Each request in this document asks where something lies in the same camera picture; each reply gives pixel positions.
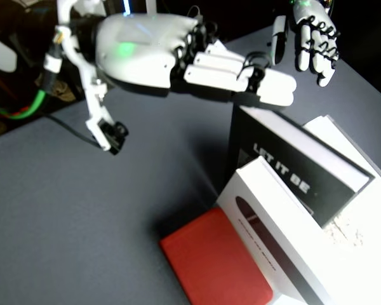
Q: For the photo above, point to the grey table cloth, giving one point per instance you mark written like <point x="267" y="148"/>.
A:
<point x="82" y="206"/>

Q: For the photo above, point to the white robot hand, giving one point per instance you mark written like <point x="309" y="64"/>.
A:
<point x="308" y="12"/>
<point x="139" y="47"/>

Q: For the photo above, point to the red book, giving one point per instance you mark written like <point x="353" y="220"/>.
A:
<point x="216" y="257"/>

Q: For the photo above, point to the black book with white lettering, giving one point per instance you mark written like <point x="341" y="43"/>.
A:
<point x="289" y="159"/>

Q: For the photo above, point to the white book stand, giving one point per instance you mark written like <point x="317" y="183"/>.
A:
<point x="378" y="228"/>

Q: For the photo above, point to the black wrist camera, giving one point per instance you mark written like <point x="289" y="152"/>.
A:
<point x="116" y="136"/>

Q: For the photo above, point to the white book with dark oval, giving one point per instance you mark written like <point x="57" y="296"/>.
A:
<point x="266" y="228"/>

